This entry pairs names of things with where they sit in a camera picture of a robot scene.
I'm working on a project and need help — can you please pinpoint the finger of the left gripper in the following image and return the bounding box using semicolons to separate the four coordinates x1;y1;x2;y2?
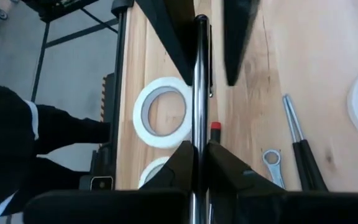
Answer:
135;0;195;85
224;0;260;86

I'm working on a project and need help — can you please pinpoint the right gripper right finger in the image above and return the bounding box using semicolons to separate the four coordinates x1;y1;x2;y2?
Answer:
206;141;287;194

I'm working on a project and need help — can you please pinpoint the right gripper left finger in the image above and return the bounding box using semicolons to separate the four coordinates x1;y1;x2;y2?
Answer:
138;140;195;191

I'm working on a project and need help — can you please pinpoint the chrome combination wrench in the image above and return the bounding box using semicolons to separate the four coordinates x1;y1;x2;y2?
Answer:
261;148;287;190

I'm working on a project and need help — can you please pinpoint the red black screwdriver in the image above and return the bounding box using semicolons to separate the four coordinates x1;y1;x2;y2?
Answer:
191;14;213;224
282;94;328;191

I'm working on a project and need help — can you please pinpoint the black part with orange ridges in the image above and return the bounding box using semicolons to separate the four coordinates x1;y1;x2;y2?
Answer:
99;72;116;150

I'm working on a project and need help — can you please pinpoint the black equipment cart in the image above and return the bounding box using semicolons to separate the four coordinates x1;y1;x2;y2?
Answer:
20;0;101;23

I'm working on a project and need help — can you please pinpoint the person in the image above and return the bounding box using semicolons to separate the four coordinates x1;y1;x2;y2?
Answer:
0;79;111;224

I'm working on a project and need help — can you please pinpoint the black table-level camera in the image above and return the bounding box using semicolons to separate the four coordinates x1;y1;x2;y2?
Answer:
78;174;115;191

